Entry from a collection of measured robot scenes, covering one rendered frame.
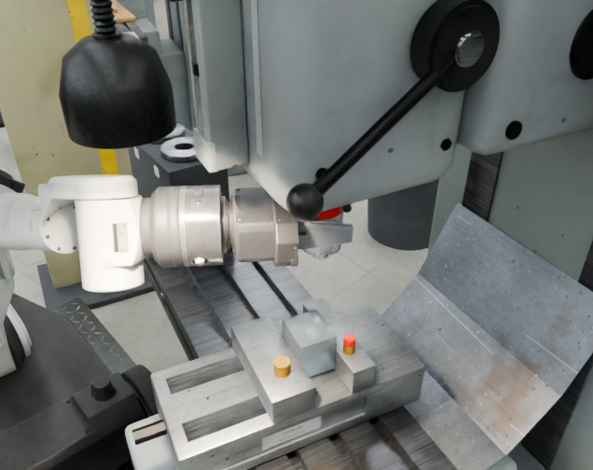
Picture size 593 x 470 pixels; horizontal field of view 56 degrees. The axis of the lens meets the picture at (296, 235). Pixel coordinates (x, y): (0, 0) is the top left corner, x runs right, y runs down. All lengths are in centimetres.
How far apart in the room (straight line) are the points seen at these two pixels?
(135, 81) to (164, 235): 25
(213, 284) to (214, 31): 65
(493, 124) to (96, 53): 34
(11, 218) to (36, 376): 80
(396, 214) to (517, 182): 180
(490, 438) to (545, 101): 52
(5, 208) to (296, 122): 42
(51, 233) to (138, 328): 173
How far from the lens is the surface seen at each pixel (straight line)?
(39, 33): 223
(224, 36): 48
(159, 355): 226
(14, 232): 73
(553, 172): 86
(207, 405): 76
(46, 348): 155
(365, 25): 44
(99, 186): 60
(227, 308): 99
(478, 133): 55
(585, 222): 85
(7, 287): 119
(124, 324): 244
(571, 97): 60
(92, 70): 37
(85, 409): 132
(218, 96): 49
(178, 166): 105
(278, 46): 43
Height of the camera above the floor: 157
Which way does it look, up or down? 33 degrees down
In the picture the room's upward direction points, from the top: straight up
